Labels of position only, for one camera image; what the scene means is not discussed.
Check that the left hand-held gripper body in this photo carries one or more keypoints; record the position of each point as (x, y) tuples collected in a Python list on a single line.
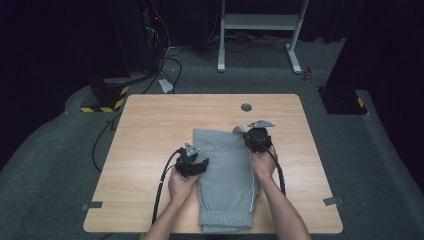
[(185, 163)]

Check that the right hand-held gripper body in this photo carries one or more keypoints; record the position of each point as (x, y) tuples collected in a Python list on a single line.
[(259, 140)]

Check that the grey sweat pants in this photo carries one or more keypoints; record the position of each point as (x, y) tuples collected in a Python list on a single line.
[(223, 173)]

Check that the person's right hand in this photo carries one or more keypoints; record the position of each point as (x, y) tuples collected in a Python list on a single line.
[(263, 165)]

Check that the person's left hand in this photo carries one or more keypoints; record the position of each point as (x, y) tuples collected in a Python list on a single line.
[(180, 190)]

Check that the white paper scrap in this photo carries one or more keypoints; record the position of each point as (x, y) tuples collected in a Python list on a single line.
[(166, 86)]

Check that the small red object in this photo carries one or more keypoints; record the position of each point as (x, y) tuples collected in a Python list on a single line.
[(308, 74)]

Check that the black stand base yellow corner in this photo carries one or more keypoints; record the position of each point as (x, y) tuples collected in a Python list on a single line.
[(343, 101)]

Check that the grey tape strip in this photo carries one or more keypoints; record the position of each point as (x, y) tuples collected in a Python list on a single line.
[(332, 201), (92, 205)]

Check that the black yellow striped stand base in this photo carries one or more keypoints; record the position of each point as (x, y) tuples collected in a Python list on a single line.
[(106, 98)]

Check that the white metal stand frame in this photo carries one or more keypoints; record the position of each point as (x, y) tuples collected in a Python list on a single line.
[(260, 21)]

